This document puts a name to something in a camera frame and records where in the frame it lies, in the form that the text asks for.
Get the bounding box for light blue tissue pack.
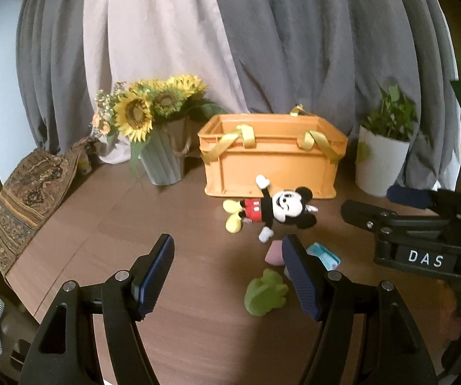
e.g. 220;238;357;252
306;243;341;271

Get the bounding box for Mickey Mouse plush toy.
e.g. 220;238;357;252
223;175;318;244

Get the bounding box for pink soft sponge piece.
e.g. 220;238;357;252
264;240;285;266

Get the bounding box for green soft frog toy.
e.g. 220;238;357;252
243;269;289;317

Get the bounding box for white plant pot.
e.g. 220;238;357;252
356;126;410;197

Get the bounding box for green potted plant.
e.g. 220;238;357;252
356;84;417;164

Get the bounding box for orange plastic crate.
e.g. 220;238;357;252
198;105;348;199

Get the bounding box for patterned brown cloth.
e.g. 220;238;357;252
0;137;100;276

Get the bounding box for grey curtain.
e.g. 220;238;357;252
16;0;461;190

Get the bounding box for grey ribbed vase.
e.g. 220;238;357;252
140;118;190;186

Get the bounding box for sunflower bouquet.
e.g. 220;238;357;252
91;74;225;167

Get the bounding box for beige curtain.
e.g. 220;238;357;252
82;0;252;165

